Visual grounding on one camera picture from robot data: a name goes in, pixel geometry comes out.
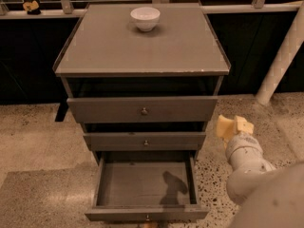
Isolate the small yellow black object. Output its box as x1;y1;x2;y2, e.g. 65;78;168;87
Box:
23;0;41;15

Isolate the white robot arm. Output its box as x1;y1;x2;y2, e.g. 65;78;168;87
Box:
225;5;304;228

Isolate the grey middle drawer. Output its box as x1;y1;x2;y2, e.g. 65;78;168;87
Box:
84;132;206;151

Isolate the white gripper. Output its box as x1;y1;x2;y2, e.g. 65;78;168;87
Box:
224;116;263;162

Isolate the grey top drawer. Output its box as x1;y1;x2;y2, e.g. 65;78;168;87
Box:
67;96;217;124

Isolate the white ceramic bowl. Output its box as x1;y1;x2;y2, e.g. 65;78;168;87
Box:
130;7;161;32

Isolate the yellow sponge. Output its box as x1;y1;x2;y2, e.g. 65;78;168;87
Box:
216;115;235;141

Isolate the grey open bottom drawer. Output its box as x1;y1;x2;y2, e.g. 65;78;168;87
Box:
85;151;209;222

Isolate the grey drawer cabinet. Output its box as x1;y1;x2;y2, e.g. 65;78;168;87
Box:
52;2;232;163

